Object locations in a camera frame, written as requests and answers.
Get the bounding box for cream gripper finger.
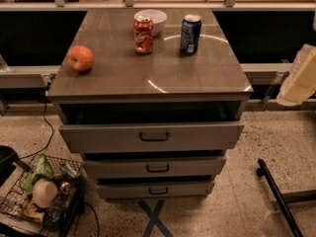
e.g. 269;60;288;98
276;44;316;107

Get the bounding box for grey top drawer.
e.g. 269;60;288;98
59;121;244;153

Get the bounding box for grey drawer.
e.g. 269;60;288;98
83;156;226;179
59;121;244;153
96;181;215;200

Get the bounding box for grey drawer cabinet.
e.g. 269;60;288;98
48;8;252;185

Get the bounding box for grey bottom drawer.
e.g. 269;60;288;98
96;181;215;200

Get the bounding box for grey middle drawer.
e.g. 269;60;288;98
83;156;226;179

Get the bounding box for black metal stand leg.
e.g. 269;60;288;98
256;159;316;237

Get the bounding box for blue soda can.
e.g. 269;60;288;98
180;14;201;54

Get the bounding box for white bowl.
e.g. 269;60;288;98
134;9;167;37

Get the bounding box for red soda can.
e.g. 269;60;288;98
133;15;153;54

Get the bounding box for blue tape cross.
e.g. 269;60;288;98
138;199;174;237

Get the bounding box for red apple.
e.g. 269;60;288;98
66;45;95;72

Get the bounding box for green leafy item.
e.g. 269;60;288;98
23;154;53;195

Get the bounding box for cream cup in basket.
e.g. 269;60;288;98
33;179;57;208

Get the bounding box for black power cable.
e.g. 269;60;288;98
19;82;55;161

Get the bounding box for black wire basket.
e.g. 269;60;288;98
1;156;86;237

